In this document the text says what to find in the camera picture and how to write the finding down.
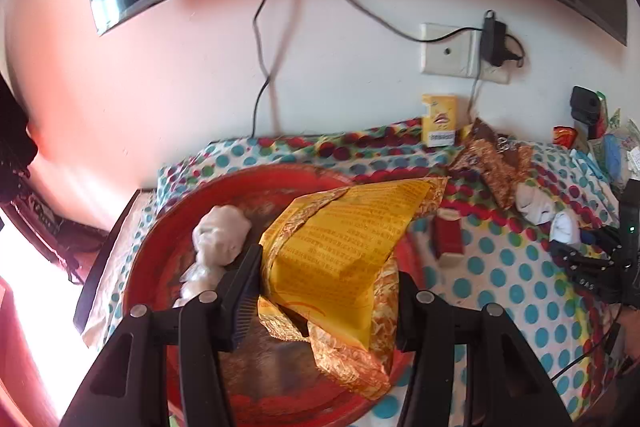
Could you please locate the yellow cigarette box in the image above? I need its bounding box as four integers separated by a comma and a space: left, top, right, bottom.
421, 94, 459, 148

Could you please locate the dark hanging bag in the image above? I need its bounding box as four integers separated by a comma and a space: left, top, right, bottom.
0, 77, 38, 202

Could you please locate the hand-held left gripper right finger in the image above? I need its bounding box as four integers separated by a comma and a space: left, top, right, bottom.
395, 272, 573, 427

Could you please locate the brown patterned snack wrapper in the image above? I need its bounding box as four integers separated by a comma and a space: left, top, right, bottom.
447, 118, 531, 210

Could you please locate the white wall socket plate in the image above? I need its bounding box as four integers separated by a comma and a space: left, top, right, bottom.
419, 23, 511, 84

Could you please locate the yellow snack bag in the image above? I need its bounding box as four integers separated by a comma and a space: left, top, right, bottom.
257, 177, 448, 400

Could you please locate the red snack can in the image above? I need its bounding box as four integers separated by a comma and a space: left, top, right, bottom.
552, 125, 578, 150

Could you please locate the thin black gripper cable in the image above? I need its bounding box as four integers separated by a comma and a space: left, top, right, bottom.
550, 322, 626, 382

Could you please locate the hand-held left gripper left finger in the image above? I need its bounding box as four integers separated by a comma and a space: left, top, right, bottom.
60, 244, 263, 427

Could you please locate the dark wooden cabinet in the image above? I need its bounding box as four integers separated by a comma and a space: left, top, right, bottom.
10, 192, 108, 283

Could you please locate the black television cable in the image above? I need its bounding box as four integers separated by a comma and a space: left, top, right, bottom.
251, 0, 281, 138

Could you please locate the polka dot tablecloth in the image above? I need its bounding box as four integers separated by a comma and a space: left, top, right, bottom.
82, 117, 631, 427

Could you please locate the white socket cable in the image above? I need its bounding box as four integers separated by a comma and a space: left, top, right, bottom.
469, 77, 482, 120

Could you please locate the green packet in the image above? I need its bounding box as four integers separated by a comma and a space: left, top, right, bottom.
595, 93, 622, 138

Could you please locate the black upright device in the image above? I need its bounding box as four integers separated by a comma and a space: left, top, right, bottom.
571, 86, 601, 140

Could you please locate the blue white plastic bag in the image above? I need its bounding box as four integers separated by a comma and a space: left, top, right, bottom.
587, 134, 640, 192

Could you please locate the black power adapter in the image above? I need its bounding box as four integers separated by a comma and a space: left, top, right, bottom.
480, 10, 526, 68

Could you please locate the clear plastic wrap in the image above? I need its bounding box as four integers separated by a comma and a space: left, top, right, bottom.
172, 262, 226, 308

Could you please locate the white tissue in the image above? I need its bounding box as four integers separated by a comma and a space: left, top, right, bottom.
549, 211, 582, 250
192, 205, 251, 268
515, 183, 556, 225

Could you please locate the round red tray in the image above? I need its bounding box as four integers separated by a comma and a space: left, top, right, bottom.
125, 164, 426, 425

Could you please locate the red cigarette box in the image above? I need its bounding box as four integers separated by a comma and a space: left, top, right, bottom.
431, 209, 463, 267

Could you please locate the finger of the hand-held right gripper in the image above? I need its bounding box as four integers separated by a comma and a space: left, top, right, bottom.
575, 227, 625, 259
547, 241, 622, 304

